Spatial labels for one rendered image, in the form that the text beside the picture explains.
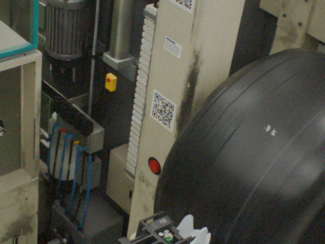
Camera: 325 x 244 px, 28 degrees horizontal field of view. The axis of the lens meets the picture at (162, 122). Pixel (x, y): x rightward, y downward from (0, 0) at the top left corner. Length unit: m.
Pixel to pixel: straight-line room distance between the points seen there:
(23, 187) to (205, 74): 0.61
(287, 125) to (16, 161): 0.82
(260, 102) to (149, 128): 0.41
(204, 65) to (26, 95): 0.47
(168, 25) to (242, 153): 0.36
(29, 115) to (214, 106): 0.59
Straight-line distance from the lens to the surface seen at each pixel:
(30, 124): 1.62
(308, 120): 1.13
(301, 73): 1.21
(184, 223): 1.11
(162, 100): 1.42
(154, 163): 1.52
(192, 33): 1.30
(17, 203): 1.73
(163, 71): 1.39
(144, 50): 1.44
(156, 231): 1.03
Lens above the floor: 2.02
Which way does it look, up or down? 35 degrees down
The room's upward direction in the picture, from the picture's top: 9 degrees clockwise
